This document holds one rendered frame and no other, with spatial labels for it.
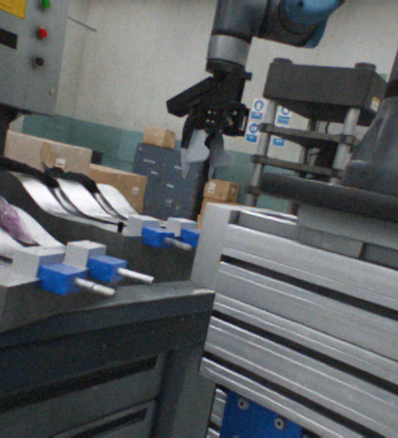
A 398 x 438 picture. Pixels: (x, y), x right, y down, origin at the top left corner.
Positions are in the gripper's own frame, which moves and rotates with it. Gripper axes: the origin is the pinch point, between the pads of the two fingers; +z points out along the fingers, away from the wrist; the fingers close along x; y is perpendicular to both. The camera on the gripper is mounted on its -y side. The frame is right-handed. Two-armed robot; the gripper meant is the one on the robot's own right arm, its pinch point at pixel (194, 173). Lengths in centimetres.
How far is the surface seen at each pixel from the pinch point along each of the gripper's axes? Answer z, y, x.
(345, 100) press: -75, -137, 353
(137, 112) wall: -57, -594, 574
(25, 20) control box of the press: -31, -85, 18
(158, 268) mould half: 18.1, 2.1, -7.4
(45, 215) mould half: 13.3, -18.5, -17.7
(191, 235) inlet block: 11.3, 3.8, -2.1
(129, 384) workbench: 39.4, 2.9, -9.6
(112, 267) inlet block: 14.5, 11.3, -28.3
